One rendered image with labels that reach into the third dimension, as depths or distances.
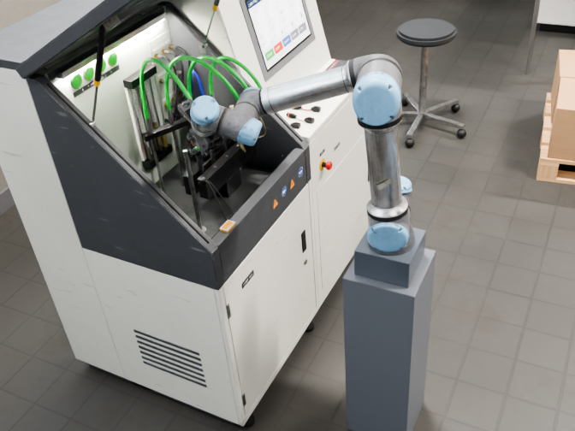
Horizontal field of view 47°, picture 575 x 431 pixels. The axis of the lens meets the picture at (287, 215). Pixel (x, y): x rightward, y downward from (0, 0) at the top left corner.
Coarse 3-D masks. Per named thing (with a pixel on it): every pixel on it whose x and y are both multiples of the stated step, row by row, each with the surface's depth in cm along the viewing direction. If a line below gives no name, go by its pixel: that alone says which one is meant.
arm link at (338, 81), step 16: (352, 64) 174; (304, 80) 180; (320, 80) 178; (336, 80) 176; (352, 80) 174; (240, 96) 189; (256, 96) 185; (272, 96) 183; (288, 96) 181; (304, 96) 180; (320, 96) 180; (336, 96) 180; (272, 112) 186
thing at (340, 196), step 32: (192, 0) 240; (224, 0) 239; (224, 32) 241; (320, 32) 299; (256, 64) 257; (288, 64) 277; (320, 64) 299; (352, 96) 282; (352, 128) 290; (320, 160) 266; (352, 160) 299; (320, 192) 273; (352, 192) 309; (320, 224) 281; (352, 224) 319; (320, 256) 290; (352, 256) 331; (320, 288) 300
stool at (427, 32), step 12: (408, 24) 415; (420, 24) 414; (432, 24) 413; (444, 24) 411; (408, 36) 400; (420, 36) 399; (432, 36) 397; (444, 36) 396; (420, 72) 425; (420, 84) 430; (408, 96) 463; (420, 96) 434; (420, 108) 439; (432, 108) 446; (444, 108) 450; (456, 108) 455; (420, 120) 435; (432, 120) 438; (444, 120) 432; (408, 132) 423; (408, 144) 422
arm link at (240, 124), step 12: (240, 108) 181; (252, 108) 183; (228, 120) 176; (240, 120) 176; (252, 120) 178; (216, 132) 178; (228, 132) 177; (240, 132) 176; (252, 132) 176; (252, 144) 179
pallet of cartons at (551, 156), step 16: (560, 64) 401; (560, 80) 384; (560, 96) 369; (544, 112) 438; (560, 112) 359; (544, 128) 405; (560, 128) 364; (544, 144) 391; (560, 144) 369; (544, 160) 377; (560, 160) 374; (544, 176) 383; (560, 176) 384
